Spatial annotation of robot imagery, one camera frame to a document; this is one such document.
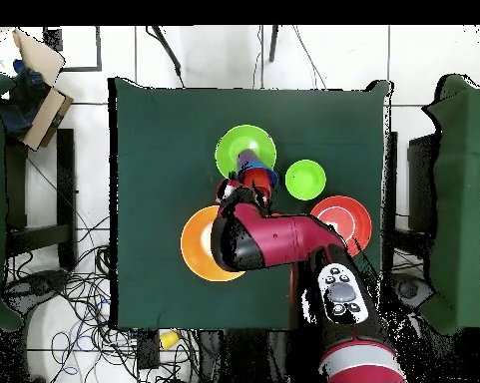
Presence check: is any black chair base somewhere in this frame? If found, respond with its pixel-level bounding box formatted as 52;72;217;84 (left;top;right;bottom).
1;268;71;320

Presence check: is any dark blue plastic bowl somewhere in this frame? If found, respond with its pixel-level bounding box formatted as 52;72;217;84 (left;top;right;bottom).
244;159;279;190

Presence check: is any large red plastic bowl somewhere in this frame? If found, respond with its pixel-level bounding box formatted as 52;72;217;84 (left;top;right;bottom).
309;194;373;256

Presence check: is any black chair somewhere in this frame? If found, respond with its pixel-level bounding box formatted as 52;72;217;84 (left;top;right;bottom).
406;132;441;233

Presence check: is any grey chair base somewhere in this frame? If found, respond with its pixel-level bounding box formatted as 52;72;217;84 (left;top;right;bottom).
390;272;435;312

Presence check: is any purple plastic cup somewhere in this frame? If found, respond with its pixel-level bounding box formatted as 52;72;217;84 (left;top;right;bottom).
236;149;260;171

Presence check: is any tangle of cables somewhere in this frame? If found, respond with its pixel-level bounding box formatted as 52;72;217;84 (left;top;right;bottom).
3;214;203;383

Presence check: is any small green plastic bowl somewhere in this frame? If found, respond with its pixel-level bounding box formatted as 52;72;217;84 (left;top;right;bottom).
284;159;327;201

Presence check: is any thick black cable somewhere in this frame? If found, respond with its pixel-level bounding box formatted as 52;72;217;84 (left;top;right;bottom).
145;25;188;90

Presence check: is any cardboard box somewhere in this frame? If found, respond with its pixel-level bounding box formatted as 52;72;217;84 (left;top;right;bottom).
11;27;75;153

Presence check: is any large green plastic bowl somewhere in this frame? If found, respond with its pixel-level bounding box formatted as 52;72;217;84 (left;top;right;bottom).
214;124;278;181

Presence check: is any blue cloth bundle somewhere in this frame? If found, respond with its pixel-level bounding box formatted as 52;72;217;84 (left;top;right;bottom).
0;59;51;136

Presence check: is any yellow plastic cup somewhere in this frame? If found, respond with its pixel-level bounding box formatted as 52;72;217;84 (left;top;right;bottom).
159;329;182;352

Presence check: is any black pole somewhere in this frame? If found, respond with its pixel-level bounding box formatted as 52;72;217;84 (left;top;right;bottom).
267;25;281;64

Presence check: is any thin black cable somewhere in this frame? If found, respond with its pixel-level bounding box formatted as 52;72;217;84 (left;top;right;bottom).
290;25;328;90

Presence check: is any red plastic cup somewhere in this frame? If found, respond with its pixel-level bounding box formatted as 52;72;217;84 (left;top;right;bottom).
240;168;273;200

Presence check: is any large orange plastic bowl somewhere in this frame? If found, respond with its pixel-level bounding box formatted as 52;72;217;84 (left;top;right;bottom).
180;204;246;283

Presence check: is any dark green table cloth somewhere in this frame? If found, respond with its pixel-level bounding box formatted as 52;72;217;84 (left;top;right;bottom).
108;76;393;332

